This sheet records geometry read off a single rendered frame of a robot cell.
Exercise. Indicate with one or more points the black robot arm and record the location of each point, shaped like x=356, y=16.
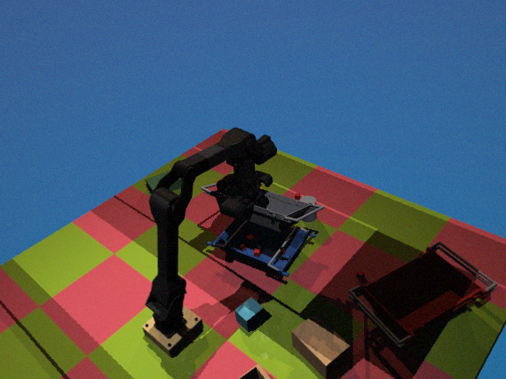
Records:
x=242, y=151

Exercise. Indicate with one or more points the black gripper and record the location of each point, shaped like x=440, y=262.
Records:
x=248, y=195

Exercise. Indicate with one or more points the grey cylinder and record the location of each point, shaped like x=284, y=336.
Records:
x=309, y=199

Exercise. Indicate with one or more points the teal cube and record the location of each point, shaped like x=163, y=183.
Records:
x=249, y=314

